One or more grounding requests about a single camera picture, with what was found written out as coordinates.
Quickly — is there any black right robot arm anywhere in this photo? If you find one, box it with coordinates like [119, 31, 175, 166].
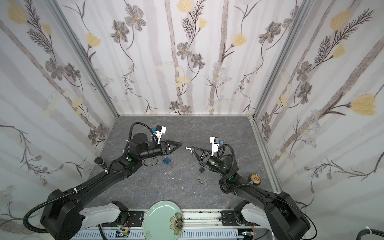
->
[187, 144, 311, 240]

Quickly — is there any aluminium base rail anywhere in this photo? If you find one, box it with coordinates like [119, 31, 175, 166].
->
[74, 209, 256, 240]

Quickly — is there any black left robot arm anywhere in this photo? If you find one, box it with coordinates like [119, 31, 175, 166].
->
[40, 129, 182, 240]

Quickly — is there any black cable at corner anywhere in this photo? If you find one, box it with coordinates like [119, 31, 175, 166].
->
[355, 228, 384, 240]

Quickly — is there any round tin can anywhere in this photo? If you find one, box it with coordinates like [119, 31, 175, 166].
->
[249, 174, 262, 186]

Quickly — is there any black cylindrical container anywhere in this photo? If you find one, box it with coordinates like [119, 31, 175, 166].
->
[94, 157, 108, 170]

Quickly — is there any black corrugated cable hose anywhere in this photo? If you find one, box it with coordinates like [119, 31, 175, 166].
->
[22, 170, 109, 234]

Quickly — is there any green floral plate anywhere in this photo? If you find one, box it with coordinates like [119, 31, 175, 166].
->
[143, 201, 184, 240]

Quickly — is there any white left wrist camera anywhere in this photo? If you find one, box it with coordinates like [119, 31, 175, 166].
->
[153, 125, 167, 144]

